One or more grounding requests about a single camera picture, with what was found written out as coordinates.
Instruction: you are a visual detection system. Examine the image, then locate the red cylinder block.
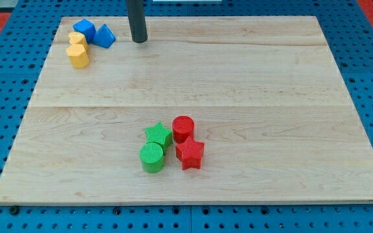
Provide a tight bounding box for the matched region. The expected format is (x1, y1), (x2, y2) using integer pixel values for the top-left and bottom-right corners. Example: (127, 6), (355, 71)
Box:
(172, 115), (195, 144)

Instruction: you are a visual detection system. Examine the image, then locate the green star block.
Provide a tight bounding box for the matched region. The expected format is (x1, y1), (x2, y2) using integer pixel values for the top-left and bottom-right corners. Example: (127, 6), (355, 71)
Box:
(144, 122), (173, 155)

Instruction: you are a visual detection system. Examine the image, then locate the red star block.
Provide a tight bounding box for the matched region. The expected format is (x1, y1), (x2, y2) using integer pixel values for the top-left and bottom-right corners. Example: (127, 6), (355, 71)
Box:
(175, 137), (205, 170)

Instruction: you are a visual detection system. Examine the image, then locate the green cylinder block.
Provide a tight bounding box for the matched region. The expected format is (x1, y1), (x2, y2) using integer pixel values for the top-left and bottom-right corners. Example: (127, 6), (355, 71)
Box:
(139, 142), (164, 173)

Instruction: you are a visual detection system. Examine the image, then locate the wooden board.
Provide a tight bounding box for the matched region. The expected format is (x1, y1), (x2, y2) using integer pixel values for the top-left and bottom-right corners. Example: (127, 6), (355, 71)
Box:
(0, 16), (373, 206)

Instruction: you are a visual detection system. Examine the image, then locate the blue triangular block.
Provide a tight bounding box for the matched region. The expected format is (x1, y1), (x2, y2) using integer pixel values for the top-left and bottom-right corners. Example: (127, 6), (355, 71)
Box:
(92, 24), (116, 49)

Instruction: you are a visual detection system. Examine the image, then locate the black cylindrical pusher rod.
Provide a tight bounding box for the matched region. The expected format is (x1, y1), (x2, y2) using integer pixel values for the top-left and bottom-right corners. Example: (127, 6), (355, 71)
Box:
(126, 0), (148, 43)

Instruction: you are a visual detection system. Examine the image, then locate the yellow hexagon block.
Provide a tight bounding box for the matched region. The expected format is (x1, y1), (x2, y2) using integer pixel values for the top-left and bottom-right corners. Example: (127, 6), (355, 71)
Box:
(66, 44), (89, 69)

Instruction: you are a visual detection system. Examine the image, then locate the blue cube block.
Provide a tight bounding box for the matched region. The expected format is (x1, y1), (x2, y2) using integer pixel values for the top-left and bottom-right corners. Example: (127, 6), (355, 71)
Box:
(73, 19), (96, 43)

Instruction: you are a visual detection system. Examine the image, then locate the yellow heart block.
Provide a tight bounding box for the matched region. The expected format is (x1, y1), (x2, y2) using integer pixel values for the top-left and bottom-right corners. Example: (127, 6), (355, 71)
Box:
(68, 32), (88, 50)

